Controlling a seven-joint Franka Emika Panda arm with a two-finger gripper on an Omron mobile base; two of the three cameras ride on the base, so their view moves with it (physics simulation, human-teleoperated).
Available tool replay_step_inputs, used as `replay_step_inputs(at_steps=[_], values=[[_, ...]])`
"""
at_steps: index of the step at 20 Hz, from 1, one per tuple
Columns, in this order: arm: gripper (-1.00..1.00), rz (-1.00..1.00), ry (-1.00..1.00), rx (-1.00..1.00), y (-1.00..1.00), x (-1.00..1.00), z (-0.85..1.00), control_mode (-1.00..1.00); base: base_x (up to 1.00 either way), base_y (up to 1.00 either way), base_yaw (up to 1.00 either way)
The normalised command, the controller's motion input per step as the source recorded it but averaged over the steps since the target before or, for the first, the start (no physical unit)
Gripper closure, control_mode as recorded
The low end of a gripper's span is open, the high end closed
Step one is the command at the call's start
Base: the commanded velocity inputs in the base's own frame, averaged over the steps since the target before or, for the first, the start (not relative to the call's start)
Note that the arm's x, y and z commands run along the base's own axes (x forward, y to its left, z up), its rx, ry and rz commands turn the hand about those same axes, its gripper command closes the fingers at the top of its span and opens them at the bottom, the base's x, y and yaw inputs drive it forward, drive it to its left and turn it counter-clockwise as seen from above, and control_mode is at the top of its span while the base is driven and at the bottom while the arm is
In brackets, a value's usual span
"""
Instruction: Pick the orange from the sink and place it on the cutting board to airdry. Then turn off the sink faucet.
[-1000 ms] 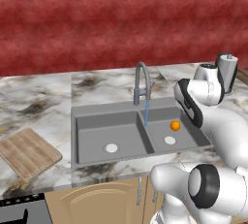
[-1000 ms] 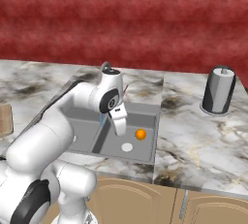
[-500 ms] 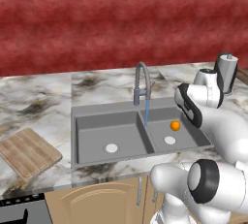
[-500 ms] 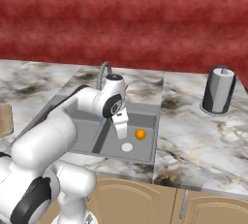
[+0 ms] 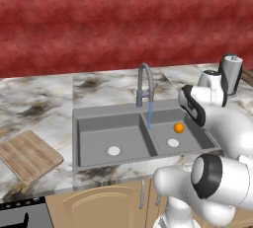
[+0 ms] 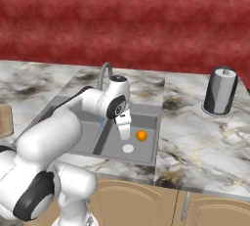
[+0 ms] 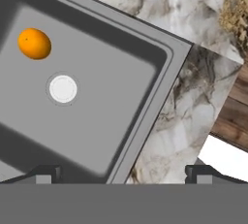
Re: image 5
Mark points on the grey and black oven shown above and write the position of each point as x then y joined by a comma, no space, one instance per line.
36,217

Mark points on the grey double basin sink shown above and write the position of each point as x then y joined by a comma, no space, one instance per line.
112,133

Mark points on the tan arched cupboard door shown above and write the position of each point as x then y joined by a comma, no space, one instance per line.
99,209
152,213

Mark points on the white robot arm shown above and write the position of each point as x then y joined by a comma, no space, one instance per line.
227,176

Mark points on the blue water stream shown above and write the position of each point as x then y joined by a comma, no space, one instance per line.
149,115

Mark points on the wooden cutting board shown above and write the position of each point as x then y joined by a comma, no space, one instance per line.
28,155

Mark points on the grey arched sink faucet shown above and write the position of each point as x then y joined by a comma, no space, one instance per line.
142,74

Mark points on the orange fruit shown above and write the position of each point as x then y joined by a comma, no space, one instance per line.
178,128

